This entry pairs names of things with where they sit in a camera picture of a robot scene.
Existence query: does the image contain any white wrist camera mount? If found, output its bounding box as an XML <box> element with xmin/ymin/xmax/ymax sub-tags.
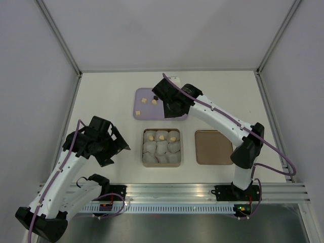
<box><xmin>169</xmin><ymin>76</ymin><xmax>181</xmax><ymax>87</ymax></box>

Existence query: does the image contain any gold tin box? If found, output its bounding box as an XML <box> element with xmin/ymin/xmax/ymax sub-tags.
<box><xmin>141</xmin><ymin>129</ymin><xmax>182</xmax><ymax>168</ymax></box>

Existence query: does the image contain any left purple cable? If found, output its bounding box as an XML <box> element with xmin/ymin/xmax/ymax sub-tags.
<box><xmin>26</xmin><ymin>118</ymin><xmax>92</xmax><ymax>243</ymax></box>

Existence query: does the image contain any aluminium rail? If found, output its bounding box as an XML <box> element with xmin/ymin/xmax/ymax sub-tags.
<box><xmin>39</xmin><ymin>182</ymin><xmax>311</xmax><ymax>203</ymax></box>

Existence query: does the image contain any gold tin lid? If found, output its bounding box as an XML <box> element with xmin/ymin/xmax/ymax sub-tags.
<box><xmin>195</xmin><ymin>130</ymin><xmax>233</xmax><ymax>166</ymax></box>

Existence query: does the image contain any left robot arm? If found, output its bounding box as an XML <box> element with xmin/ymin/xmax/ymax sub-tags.
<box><xmin>15</xmin><ymin>116</ymin><xmax>130</xmax><ymax>242</ymax></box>

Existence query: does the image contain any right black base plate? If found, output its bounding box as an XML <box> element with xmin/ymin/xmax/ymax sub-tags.
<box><xmin>211</xmin><ymin>183</ymin><xmax>261</xmax><ymax>202</ymax></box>

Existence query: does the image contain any purple tray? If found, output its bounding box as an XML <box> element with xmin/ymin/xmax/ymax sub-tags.
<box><xmin>133</xmin><ymin>88</ymin><xmax>188</xmax><ymax>121</ymax></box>

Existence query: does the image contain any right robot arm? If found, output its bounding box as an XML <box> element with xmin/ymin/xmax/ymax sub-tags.
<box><xmin>152</xmin><ymin>77</ymin><xmax>265</xmax><ymax>200</ymax></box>

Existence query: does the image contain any white slotted cable duct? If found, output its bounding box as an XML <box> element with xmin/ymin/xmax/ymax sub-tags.
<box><xmin>79</xmin><ymin>203</ymin><xmax>234</xmax><ymax>215</ymax></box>

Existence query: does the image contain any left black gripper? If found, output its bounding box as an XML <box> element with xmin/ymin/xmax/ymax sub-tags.
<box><xmin>92</xmin><ymin>127</ymin><xmax>130</xmax><ymax>167</ymax></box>

